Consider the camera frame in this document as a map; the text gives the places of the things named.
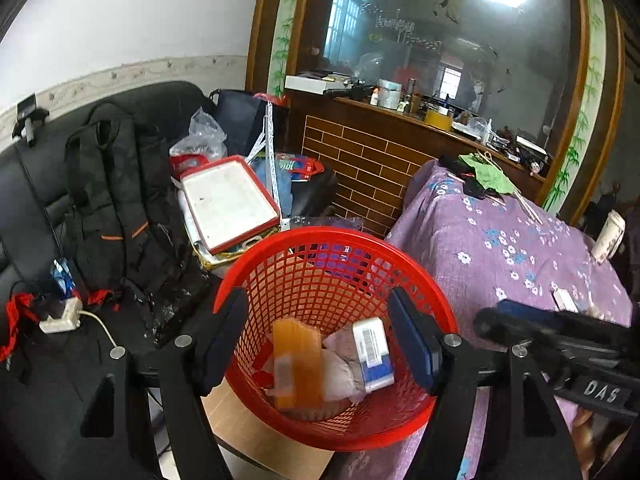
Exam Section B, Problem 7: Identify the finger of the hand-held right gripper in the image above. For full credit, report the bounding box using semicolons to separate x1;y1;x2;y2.
474;307;576;376
497;299;640;343

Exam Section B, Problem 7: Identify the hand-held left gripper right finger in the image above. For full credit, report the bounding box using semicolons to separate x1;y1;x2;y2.
387;287;584;480

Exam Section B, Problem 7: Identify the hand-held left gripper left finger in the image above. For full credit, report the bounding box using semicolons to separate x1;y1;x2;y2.
79;287;251;480

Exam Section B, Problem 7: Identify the blue white box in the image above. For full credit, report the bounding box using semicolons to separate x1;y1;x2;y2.
351;317;395;393

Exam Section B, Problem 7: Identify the orange plastic packet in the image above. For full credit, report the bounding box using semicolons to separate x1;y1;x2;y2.
272;317;326;411

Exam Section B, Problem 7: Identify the red plastic basket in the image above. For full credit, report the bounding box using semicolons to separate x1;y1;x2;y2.
214;226;458;452

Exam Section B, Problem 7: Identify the person's right hand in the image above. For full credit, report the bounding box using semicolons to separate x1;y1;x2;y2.
572;405;638;480

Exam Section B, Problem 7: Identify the white paper packet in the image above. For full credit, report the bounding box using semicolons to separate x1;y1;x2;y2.
552;289;579;314

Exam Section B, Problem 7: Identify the purple floral tablecloth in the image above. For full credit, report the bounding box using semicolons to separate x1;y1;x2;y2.
350;157;633;480

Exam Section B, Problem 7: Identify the flat cardboard sheet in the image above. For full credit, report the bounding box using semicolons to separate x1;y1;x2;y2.
202;380;336;480

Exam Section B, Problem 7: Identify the white sticker tumbler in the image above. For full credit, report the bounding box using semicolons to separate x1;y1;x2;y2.
593;210;627;263

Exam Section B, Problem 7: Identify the purple bag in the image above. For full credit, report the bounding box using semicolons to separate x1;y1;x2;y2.
310;242;372;287

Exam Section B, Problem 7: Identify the bamboo skewer bundle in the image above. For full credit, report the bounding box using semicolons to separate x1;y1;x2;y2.
470;150;543;223

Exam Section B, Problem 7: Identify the red-rimmed white tray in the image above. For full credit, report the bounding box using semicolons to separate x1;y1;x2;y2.
179;156;281;256

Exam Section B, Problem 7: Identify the clear plastic wrap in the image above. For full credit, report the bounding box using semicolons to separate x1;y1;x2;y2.
280;215;366;234

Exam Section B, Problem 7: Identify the green cloth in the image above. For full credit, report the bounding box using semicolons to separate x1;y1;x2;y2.
459;152;516;196

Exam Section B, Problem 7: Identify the white power strip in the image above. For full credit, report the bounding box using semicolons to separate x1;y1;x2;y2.
39;296;83;335

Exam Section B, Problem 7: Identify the black leather stool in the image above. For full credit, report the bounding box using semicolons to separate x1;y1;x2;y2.
290;170;341;221

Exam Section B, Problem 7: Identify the black backpack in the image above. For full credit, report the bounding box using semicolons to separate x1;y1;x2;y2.
64;102;201;306

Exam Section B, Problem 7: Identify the blue white wrapper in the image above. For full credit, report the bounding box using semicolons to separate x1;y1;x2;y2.
50;257;76;301

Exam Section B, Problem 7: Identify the white perforated metal strip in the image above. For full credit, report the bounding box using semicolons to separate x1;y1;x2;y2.
250;100;284;226

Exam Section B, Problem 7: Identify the blue red printed bag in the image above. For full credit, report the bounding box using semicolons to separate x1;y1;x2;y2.
250;152;326;182

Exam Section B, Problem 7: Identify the wooden brick-pattern counter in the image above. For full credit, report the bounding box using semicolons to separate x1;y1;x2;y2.
285;87;556;241

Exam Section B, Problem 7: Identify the clear plastic bag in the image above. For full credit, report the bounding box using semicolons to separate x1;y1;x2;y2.
169;107;228;161

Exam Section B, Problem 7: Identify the bamboo painted panel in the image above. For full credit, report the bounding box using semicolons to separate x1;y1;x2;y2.
269;0;302;97
542;0;607;213

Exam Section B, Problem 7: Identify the navy bag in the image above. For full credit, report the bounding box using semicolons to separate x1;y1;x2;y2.
210;89;271;156

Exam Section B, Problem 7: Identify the black leather sofa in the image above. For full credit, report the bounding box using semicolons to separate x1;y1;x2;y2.
0;80;341;480

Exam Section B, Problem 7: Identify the flat white box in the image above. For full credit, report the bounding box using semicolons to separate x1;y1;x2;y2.
285;75;351;97

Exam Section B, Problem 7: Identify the white cable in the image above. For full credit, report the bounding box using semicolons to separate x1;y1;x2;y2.
79;309;122;350

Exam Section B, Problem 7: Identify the red strap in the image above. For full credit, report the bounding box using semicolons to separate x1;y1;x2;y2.
0;292;42;362

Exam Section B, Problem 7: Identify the black clamp mount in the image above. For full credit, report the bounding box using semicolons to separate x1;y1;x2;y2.
12;94;51;147

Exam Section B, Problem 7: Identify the large wall mirror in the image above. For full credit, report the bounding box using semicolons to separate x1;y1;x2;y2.
295;0;581;146

